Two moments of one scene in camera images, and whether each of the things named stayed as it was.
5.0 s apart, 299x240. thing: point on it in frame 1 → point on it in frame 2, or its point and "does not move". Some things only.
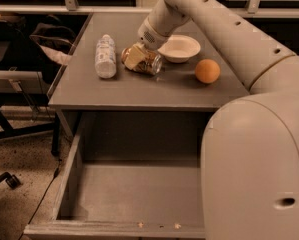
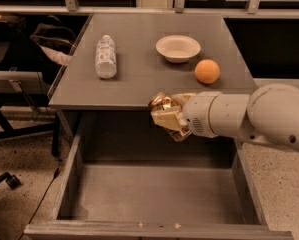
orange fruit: (207, 71) does not move
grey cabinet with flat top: (111, 70) does not move
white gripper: (151, 37) → (196, 113)
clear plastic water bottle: (105, 57) does not move
